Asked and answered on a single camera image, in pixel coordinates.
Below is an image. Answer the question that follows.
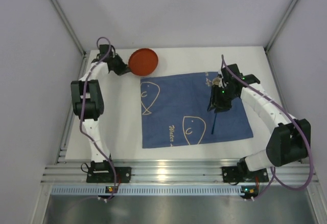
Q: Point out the blue metallic spoon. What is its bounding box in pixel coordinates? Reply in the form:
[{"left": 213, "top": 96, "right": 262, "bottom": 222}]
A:
[{"left": 211, "top": 113, "right": 217, "bottom": 135}]

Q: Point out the red round plate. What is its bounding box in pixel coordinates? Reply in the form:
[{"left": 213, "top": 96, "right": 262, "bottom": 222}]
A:
[{"left": 128, "top": 48, "right": 158, "bottom": 76}]

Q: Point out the small beige cup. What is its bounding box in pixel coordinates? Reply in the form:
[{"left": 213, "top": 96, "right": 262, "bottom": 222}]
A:
[{"left": 212, "top": 77, "right": 222, "bottom": 87}]

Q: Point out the blue cloth placemat fish print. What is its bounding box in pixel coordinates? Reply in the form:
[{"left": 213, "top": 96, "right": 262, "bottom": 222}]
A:
[{"left": 140, "top": 72, "right": 253, "bottom": 149}]

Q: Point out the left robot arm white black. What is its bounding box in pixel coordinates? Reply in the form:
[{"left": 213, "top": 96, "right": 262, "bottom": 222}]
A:
[{"left": 71, "top": 44, "right": 129, "bottom": 163}]

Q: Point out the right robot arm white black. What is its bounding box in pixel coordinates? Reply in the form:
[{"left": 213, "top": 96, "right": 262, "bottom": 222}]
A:
[{"left": 207, "top": 64, "right": 311, "bottom": 174}]

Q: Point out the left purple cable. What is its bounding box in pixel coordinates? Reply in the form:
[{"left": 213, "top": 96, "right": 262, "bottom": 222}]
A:
[{"left": 79, "top": 36, "right": 122, "bottom": 201}]

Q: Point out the left aluminium corner post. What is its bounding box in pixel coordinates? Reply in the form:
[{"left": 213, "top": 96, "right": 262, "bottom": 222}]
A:
[{"left": 50, "top": 0, "right": 86, "bottom": 56}]

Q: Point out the aluminium corner post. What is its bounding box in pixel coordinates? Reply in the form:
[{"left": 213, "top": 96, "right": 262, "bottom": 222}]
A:
[
  {"left": 50, "top": 0, "right": 86, "bottom": 56},
  {"left": 264, "top": 0, "right": 300, "bottom": 55}
]

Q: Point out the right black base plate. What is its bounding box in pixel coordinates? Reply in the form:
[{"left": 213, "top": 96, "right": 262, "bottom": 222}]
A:
[{"left": 221, "top": 158, "right": 269, "bottom": 185}]

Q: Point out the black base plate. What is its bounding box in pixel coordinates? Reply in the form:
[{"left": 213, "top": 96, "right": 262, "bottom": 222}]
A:
[
  {"left": 221, "top": 158, "right": 269, "bottom": 185},
  {"left": 86, "top": 161, "right": 132, "bottom": 183}
]

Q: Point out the aluminium mounting rail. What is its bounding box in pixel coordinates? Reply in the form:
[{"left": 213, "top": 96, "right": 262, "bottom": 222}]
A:
[{"left": 40, "top": 142, "right": 320, "bottom": 186}]

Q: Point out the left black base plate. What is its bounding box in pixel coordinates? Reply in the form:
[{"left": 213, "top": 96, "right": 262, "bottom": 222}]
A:
[{"left": 86, "top": 161, "right": 132, "bottom": 183}]

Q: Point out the perforated grey cable duct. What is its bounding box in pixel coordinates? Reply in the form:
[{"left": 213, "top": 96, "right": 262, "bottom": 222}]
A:
[{"left": 51, "top": 185, "right": 258, "bottom": 196}]

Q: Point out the right aluminium corner post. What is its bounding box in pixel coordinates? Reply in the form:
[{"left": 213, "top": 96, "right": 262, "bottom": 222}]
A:
[{"left": 264, "top": 0, "right": 300, "bottom": 55}]

